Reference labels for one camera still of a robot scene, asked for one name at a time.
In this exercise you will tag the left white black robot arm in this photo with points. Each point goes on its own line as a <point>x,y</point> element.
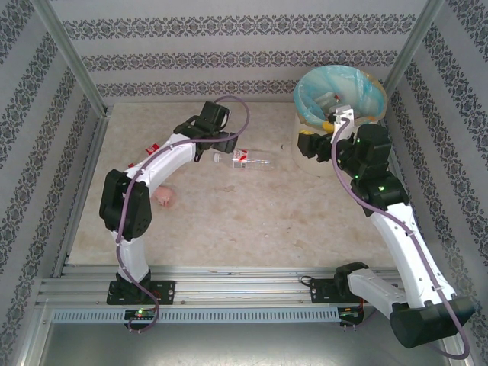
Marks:
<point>167,156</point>

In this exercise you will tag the pink strawberry drink bottle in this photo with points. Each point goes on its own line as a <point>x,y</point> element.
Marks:
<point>165,195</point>

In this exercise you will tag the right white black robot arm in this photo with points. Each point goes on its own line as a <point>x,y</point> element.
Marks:
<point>404,244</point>

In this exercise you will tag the aluminium frame bar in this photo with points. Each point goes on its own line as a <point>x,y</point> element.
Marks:
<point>85,179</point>

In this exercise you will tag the small green circuit board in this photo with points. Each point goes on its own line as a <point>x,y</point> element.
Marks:
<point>141,314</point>
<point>350,312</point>

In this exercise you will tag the cola bottle red label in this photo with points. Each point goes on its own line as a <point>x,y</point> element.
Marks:
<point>152,148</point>
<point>328,102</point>

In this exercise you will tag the light blue bin liner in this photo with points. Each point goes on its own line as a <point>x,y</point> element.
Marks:
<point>316,82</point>

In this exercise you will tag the large clear bottle white cap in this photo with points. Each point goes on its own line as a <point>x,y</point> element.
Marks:
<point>244,159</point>

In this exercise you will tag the aluminium frame post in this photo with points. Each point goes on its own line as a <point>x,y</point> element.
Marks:
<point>68,49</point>
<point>411,42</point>

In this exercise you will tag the aluminium mounting rail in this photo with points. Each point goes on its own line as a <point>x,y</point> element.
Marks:
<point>244,284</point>

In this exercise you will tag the white ribbed waste bin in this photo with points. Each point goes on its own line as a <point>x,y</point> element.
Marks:
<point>309,167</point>

